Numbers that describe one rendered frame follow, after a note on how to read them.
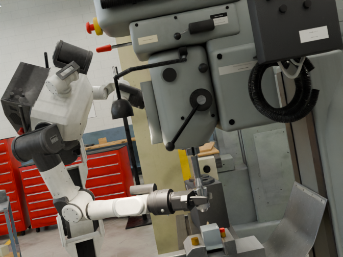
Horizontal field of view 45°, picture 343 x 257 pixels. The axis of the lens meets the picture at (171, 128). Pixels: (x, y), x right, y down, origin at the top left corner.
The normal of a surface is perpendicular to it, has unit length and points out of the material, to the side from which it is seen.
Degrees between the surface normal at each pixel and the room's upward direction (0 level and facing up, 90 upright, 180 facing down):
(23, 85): 57
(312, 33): 90
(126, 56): 90
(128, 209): 80
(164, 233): 90
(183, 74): 90
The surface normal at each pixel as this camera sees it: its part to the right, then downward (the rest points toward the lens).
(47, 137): 0.91, -0.26
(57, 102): 0.17, -0.54
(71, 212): -0.26, 0.40
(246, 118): 0.01, 0.05
